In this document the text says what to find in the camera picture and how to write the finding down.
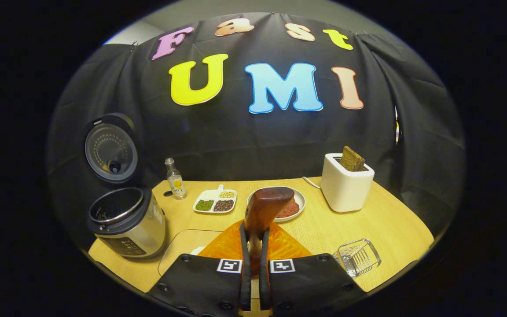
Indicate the clear chopstick holder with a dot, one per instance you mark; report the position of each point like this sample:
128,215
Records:
359,257

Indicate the brown meat piece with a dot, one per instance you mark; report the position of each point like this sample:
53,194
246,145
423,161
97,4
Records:
291,209

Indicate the white divided dish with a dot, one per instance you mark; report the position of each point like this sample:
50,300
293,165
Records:
207,193

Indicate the pile of yellow beans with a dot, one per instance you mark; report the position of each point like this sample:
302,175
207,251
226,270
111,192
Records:
227,194

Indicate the brown toast slice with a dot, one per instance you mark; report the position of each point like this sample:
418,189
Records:
351,159

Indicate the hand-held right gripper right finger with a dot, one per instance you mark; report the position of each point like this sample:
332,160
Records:
264,286

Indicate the white round plate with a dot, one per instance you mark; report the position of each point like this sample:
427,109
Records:
301,200

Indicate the clear tray of white rice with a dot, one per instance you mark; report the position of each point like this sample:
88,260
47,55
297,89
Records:
178,251

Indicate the pile of green beans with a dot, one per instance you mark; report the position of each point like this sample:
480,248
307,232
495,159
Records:
204,205

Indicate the small glass bottle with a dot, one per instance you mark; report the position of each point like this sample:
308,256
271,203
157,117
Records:
176,185

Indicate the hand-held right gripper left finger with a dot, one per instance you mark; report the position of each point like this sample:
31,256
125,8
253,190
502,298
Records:
245,286

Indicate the black backdrop cloth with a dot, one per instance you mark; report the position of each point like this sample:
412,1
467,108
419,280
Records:
280,145

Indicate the pile of dark red beans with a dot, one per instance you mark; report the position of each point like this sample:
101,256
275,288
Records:
223,205

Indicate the brown wooden spoon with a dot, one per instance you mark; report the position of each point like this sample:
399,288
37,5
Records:
264,207

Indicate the grey and silver rice cooker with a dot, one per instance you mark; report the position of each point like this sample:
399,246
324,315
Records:
134,229

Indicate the white toaster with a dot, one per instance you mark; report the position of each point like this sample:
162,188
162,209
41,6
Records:
346,189

